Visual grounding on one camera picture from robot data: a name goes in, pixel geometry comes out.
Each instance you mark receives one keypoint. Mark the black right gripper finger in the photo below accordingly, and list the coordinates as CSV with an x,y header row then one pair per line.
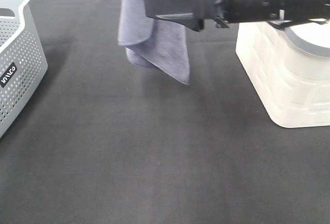
x,y
177,11

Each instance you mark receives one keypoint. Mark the grey microfibre towel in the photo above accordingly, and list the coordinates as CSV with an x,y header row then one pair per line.
x,y
153,43

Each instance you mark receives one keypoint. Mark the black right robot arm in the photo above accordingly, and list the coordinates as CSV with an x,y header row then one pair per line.
x,y
279,13

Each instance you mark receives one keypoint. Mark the white woven-pattern storage bin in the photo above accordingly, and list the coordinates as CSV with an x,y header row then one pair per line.
x,y
289,70

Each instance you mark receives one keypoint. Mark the black table mat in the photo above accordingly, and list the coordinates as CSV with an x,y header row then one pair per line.
x,y
105,141

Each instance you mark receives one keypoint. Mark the grey perforated laundry basket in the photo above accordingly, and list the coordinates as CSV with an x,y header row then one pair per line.
x,y
23,63

